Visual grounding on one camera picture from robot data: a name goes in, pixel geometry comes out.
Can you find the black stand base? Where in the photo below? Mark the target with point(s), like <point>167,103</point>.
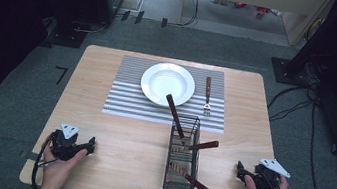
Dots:
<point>281,71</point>
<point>66,33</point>

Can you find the white plate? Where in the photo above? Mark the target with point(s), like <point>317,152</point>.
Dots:
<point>168,84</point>

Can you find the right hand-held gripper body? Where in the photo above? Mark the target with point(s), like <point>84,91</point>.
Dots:
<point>266,180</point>

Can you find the person's left hand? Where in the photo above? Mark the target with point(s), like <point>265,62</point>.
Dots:
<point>57,172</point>

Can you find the grey striped placemat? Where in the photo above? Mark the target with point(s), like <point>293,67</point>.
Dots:
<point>122,97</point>

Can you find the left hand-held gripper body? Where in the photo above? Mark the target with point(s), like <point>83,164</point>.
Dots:
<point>62,146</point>

